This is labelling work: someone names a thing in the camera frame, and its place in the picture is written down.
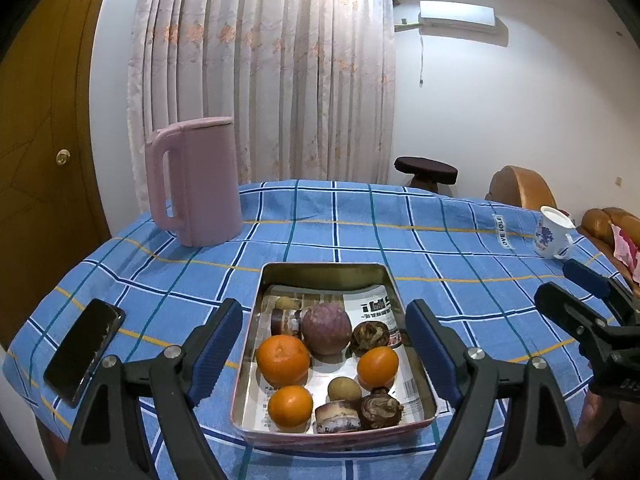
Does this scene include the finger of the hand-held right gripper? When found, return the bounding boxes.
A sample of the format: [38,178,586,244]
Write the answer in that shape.
[534,282,626,356]
[562,258,640,323]

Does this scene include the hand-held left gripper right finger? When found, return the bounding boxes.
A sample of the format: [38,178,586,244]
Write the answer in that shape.
[404,298,586,480]

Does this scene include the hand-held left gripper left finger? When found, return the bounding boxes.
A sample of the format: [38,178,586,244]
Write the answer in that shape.
[60,298,244,480]

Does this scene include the pink metal tin box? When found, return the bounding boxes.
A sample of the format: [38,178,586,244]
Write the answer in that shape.
[231,261,440,448]

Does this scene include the small orange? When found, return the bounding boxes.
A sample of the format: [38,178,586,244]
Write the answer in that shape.
[267,385,314,431]
[356,346,400,391]

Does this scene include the large orange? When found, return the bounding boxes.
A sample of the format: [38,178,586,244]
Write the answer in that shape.
[255,334,311,387]

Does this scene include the dark brown swirled round pastry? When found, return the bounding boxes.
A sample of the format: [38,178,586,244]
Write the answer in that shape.
[349,321,391,356]
[359,387,405,430]

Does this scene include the purple passion fruit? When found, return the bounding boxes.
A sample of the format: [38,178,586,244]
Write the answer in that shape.
[301,303,352,358]

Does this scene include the person's right hand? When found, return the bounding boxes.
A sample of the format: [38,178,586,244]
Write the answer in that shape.
[577,390,640,441]

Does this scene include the brown leather sofa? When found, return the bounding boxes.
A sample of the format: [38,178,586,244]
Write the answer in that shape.
[580,207,640,281]

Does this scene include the pink cloth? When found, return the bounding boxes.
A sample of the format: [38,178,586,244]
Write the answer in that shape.
[612,225,640,283]

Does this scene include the white cup with blue print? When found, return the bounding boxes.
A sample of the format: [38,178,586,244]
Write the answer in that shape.
[533,206,576,261]

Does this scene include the printed paper sheet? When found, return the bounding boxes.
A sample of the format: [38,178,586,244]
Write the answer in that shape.
[255,284,426,433]

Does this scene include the wooden chair back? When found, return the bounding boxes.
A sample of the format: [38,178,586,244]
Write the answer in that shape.
[485,165,558,211]

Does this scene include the black smartphone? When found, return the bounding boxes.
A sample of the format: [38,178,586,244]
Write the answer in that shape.
[42,298,127,408]

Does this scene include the blue plaid tablecloth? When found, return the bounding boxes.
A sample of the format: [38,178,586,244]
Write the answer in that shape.
[2,180,633,480]

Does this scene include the pink electric kettle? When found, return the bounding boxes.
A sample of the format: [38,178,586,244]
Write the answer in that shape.
[145,116,244,247]

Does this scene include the dark round stool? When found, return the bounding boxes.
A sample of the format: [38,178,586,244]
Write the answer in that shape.
[393,156,459,196]

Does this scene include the pale floral curtain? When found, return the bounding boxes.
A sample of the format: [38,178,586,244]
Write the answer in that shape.
[126,0,398,213]

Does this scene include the wooden door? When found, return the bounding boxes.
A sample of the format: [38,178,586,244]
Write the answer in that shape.
[0,0,118,356]

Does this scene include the white air conditioner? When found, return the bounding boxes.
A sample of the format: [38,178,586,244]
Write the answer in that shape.
[395,0,511,46]

